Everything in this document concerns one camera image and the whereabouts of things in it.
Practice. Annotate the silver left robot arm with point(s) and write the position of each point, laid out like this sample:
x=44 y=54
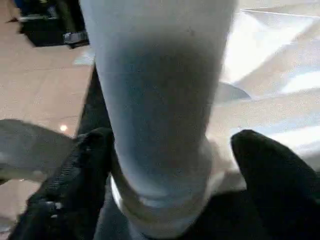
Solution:
x=30 y=145

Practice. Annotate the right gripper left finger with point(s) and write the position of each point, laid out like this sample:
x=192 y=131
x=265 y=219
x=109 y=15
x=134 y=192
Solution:
x=70 y=180

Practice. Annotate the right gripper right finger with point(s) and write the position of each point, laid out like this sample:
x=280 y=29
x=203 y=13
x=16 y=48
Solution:
x=280 y=190

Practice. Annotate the white plastic table top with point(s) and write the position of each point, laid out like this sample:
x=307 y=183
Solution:
x=270 y=87

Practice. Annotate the white plastic table leg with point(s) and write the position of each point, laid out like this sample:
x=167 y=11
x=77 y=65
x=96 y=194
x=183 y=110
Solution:
x=160 y=100

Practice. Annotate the black floor equipment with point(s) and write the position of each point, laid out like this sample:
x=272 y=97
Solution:
x=50 y=22

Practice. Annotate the black work mat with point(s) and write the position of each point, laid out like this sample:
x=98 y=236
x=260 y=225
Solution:
x=92 y=112

